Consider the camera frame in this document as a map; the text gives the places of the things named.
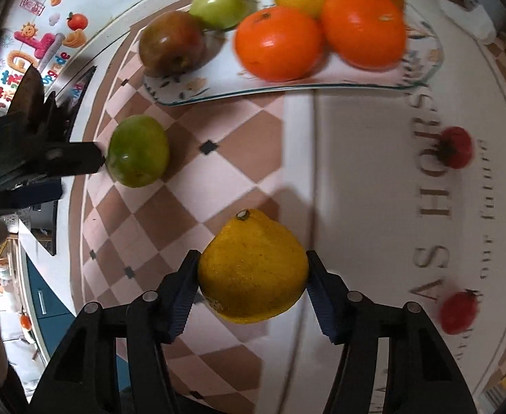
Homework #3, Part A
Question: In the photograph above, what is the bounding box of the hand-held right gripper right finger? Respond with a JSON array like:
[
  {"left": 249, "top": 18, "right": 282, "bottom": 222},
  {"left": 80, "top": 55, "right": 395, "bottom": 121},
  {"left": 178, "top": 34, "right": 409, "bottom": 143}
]
[{"left": 305, "top": 250, "right": 478, "bottom": 414}]

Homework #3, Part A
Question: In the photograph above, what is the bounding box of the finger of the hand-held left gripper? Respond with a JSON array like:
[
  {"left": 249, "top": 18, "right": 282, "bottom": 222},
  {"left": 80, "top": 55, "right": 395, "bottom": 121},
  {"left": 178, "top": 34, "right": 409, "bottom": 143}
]
[
  {"left": 1, "top": 180, "right": 63, "bottom": 211},
  {"left": 3, "top": 140, "right": 106, "bottom": 182}
]

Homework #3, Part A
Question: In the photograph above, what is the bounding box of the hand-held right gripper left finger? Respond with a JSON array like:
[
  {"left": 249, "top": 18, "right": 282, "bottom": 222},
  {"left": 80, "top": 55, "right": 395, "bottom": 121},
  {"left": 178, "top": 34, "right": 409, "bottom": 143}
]
[{"left": 29, "top": 249, "right": 202, "bottom": 414}]

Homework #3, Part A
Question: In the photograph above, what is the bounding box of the green apple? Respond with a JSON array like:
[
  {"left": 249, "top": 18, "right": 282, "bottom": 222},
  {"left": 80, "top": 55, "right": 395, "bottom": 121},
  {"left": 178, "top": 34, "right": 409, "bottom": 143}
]
[
  {"left": 189, "top": 0, "right": 259, "bottom": 31},
  {"left": 107, "top": 114, "right": 170, "bottom": 188}
]

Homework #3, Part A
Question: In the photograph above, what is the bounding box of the reddish brown apple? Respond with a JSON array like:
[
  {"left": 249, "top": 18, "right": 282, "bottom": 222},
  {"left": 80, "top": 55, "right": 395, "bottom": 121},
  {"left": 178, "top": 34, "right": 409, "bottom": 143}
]
[{"left": 139, "top": 10, "right": 206, "bottom": 78}]

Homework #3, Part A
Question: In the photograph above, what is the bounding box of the floral ceramic plate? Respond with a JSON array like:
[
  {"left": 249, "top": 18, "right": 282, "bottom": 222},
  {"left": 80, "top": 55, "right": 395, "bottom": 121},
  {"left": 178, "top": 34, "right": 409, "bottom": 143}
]
[{"left": 143, "top": 0, "right": 445, "bottom": 106}]

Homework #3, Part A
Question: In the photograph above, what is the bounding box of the orange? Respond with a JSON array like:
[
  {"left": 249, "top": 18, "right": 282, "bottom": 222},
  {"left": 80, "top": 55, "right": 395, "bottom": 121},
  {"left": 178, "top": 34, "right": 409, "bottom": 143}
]
[
  {"left": 321, "top": 0, "right": 407, "bottom": 70},
  {"left": 234, "top": 6, "right": 326, "bottom": 82}
]

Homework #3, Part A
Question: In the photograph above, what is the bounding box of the black glass gas stove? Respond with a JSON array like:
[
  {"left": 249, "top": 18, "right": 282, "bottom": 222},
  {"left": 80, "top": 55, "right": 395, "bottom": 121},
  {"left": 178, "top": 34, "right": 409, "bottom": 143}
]
[{"left": 9, "top": 66, "right": 99, "bottom": 256}]

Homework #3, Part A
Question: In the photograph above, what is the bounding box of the blue kitchen cabinet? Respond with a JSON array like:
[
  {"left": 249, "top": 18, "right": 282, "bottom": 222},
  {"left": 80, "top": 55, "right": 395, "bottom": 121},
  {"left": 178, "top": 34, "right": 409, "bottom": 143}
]
[{"left": 18, "top": 250, "right": 120, "bottom": 397}]

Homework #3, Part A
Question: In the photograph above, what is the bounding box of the red cherry tomato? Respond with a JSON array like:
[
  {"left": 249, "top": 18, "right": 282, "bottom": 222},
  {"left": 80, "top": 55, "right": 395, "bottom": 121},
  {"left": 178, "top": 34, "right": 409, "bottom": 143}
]
[
  {"left": 437, "top": 126, "right": 473, "bottom": 169},
  {"left": 439, "top": 290, "right": 480, "bottom": 335}
]

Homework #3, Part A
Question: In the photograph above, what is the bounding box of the checkered table runner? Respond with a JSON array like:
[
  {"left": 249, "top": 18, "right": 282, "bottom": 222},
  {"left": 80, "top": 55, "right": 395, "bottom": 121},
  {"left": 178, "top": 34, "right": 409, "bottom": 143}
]
[{"left": 81, "top": 0, "right": 506, "bottom": 414}]

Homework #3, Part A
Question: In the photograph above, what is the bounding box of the white crumpled tissue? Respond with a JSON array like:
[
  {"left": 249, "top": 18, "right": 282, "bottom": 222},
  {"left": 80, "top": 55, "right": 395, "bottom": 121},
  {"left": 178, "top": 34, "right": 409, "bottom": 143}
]
[{"left": 436, "top": 0, "right": 497, "bottom": 44}]

